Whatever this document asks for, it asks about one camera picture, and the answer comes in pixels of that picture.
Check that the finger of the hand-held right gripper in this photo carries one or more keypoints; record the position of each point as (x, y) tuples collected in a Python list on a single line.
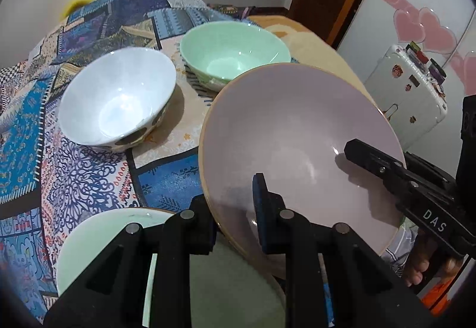
[(372, 160)]

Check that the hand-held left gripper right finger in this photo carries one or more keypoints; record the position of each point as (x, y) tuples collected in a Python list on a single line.
[(260, 209)]

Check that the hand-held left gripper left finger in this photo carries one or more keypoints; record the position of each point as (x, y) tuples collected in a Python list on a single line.
[(200, 235)]

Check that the pink bowl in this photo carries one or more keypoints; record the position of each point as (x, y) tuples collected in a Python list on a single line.
[(290, 127)]

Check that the green plate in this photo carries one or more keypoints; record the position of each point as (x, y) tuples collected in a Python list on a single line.
[(85, 250)]

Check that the green bowl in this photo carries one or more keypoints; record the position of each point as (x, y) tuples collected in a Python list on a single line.
[(230, 49)]

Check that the white spotted bowl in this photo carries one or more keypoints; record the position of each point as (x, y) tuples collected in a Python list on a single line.
[(111, 90)]

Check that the person's right hand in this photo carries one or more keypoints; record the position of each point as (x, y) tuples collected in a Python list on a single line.
[(414, 272)]

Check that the white suitcase with stickers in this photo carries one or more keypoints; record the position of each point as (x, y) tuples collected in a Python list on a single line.
[(409, 108)]

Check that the cluster of small jars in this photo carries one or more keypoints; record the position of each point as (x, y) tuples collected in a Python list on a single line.
[(420, 54)]

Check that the patchwork printed blanket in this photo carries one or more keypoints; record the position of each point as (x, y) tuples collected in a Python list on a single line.
[(85, 183)]

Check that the white heart print wardrobe door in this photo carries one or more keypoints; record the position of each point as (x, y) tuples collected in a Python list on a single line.
[(379, 15)]

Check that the yellow foam noodle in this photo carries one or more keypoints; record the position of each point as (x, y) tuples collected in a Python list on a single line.
[(74, 2)]

